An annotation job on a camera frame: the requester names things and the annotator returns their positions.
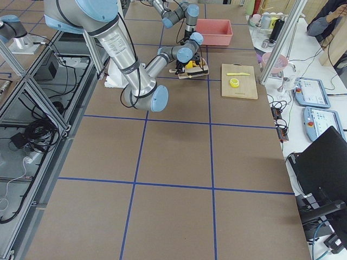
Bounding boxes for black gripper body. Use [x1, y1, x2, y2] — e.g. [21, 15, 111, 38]
[180, 30, 193, 45]
[191, 53, 203, 67]

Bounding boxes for yellow toy corn cob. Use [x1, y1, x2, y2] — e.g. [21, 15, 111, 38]
[185, 61, 199, 69]

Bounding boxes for beige plastic dustpan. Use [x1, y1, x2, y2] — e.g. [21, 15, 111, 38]
[185, 58, 210, 78]

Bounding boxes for beige hand brush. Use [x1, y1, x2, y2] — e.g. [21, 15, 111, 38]
[177, 67, 209, 80]

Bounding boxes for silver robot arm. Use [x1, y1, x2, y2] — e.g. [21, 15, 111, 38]
[147, 0, 200, 45]
[44, 1, 203, 112]

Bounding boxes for pink plastic bin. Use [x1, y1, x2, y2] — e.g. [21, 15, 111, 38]
[196, 19, 233, 47]

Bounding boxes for yellow lemon slices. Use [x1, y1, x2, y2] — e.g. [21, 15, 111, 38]
[229, 78, 240, 88]

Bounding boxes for yellow plastic knife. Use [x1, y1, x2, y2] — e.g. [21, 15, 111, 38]
[226, 72, 250, 76]

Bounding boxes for pink bowl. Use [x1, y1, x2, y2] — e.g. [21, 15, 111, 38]
[261, 52, 288, 74]

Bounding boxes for black bottle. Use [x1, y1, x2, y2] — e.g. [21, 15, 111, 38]
[269, 19, 285, 43]

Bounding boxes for upper blue teach pendant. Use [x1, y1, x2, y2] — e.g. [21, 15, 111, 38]
[293, 77, 331, 108]

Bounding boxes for blue teach pendant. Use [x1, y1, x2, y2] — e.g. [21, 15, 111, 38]
[293, 77, 331, 108]
[303, 107, 346, 141]

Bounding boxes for lower blue teach pendant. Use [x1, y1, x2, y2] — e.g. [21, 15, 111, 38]
[303, 107, 346, 141]

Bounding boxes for seated person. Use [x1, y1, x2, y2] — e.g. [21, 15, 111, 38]
[306, 1, 346, 70]

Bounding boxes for black laptop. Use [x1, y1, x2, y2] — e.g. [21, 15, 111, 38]
[288, 126, 346, 206]

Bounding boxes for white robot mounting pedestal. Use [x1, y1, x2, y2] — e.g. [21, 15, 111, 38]
[104, 0, 128, 89]

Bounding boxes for aluminium frame post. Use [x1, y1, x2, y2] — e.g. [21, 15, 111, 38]
[259, 0, 307, 85]

